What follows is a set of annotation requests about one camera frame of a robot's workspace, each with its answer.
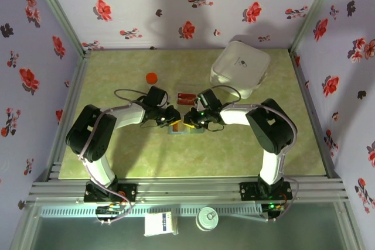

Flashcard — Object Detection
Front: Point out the red snack packet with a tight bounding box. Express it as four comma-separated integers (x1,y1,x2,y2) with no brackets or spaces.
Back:
178,93,197,106

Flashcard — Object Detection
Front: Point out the thin black right gripper wire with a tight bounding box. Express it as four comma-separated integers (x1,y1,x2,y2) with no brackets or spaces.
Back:
204,122,226,132

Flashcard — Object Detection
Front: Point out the aluminium corner post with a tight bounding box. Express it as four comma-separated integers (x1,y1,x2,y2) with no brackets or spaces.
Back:
28,0,88,54
289,0,343,52

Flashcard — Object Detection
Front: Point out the thin black left gripper wire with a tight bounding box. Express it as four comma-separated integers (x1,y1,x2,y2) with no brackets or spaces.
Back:
139,119,161,130

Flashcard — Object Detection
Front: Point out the white slotted cable duct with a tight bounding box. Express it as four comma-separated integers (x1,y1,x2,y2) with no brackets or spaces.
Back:
40,205,264,217

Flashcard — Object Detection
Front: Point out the white lidded storage box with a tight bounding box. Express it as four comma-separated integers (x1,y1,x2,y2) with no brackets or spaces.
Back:
209,40,272,100

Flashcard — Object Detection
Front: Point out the green leather card holder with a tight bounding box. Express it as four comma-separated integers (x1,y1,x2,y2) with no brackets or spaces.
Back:
167,121,206,136

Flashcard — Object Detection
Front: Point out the lilac right arm cable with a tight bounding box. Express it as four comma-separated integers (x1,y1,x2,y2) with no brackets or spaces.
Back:
210,85,300,222

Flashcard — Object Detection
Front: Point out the long aluminium frame rail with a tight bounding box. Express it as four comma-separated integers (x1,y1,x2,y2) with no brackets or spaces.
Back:
25,175,350,204

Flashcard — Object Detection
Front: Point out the thin black gripper wire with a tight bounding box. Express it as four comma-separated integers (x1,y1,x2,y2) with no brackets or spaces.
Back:
139,119,161,130
204,122,226,132

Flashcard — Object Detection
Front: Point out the silver tin can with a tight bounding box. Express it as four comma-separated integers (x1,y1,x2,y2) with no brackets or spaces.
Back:
195,206,220,232

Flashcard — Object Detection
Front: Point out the aluminium side frame rail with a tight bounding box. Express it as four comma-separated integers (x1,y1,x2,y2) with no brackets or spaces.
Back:
288,47,343,179
34,50,92,182

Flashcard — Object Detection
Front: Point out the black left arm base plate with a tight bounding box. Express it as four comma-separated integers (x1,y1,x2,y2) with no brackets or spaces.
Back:
84,182,138,203

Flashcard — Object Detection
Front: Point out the lilac arm cable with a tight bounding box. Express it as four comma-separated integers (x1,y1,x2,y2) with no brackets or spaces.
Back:
77,88,147,224
210,85,300,222

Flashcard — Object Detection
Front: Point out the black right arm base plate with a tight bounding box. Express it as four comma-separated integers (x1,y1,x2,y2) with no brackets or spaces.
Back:
239,181,292,203

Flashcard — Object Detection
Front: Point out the white paper box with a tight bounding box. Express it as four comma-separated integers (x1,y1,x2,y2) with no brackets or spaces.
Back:
143,211,179,237

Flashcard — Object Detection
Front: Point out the lilac left arm cable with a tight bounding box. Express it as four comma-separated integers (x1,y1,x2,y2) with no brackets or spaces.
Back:
77,88,147,224

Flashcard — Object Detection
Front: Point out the small circuit board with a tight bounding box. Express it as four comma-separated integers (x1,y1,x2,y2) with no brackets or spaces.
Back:
262,201,287,223
96,203,125,224

